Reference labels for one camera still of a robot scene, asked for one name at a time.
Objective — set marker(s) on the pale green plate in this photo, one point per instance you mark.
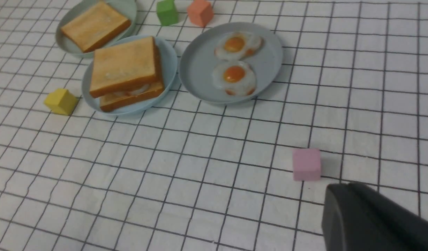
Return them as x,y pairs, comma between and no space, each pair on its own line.
126,7

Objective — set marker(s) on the white grid tablecloth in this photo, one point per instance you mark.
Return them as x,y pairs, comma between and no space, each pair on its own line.
187,175

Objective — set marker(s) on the green cube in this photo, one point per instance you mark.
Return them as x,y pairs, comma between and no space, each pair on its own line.
167,13

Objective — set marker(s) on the yellow cube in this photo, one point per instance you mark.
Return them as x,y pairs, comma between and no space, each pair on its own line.
61,101

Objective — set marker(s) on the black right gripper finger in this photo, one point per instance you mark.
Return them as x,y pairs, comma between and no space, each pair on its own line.
357,218

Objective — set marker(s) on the orange cube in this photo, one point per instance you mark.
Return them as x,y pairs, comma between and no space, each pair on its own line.
200,12

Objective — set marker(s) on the pink cube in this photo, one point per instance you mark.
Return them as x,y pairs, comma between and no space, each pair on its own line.
306,164

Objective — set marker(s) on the fried egg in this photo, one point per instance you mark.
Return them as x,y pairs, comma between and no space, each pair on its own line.
135,92
237,46
235,78

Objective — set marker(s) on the light blue plate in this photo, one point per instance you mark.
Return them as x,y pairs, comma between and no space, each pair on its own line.
170,66

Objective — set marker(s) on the grey plate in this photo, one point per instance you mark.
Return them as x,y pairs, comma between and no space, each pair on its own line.
198,62

